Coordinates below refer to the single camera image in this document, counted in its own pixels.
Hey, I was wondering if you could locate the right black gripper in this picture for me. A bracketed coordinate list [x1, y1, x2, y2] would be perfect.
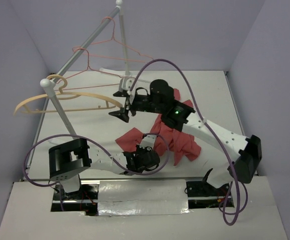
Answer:
[108, 92, 163, 123]

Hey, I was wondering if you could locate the red t shirt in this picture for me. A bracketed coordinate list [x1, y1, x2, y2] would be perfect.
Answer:
[115, 87, 202, 167]

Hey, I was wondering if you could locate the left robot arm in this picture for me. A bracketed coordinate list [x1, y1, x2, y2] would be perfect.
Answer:
[49, 137, 160, 199]

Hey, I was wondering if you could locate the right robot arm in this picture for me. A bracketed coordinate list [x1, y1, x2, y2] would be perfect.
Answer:
[109, 79, 262, 196]

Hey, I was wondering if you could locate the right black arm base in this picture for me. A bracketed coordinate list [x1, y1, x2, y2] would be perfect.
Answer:
[184, 180, 229, 200]

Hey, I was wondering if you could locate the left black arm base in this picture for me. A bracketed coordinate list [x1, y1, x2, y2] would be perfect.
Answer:
[51, 183, 99, 216]

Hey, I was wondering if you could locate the silver foil tape panel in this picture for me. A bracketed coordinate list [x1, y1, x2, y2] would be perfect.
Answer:
[97, 179, 189, 216]

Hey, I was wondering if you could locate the white garment rack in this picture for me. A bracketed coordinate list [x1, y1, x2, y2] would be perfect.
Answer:
[40, 0, 131, 136]

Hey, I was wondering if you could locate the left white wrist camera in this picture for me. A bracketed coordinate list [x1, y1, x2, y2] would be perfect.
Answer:
[139, 134, 157, 151]

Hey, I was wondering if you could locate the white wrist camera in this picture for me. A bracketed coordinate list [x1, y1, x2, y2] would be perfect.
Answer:
[119, 77, 134, 93]
[139, 134, 157, 151]

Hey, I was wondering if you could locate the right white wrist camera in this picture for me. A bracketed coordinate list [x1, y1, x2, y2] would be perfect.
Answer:
[119, 77, 134, 93]

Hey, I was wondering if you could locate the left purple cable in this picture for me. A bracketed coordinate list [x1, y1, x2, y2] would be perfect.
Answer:
[24, 133, 170, 187]

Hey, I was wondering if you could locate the purple cable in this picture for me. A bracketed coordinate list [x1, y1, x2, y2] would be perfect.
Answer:
[129, 58, 248, 226]
[24, 133, 170, 187]

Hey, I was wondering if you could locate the pink wire hanger near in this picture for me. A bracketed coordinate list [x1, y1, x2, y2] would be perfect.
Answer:
[67, 46, 132, 79]

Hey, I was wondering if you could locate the pink wire hanger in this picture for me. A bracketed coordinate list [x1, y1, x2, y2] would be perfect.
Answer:
[67, 46, 132, 79]
[98, 16, 154, 63]

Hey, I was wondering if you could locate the pink wire hanger far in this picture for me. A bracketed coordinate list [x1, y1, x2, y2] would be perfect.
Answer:
[98, 16, 154, 63]

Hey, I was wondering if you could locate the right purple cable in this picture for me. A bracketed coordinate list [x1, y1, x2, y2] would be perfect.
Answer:
[129, 58, 248, 226]

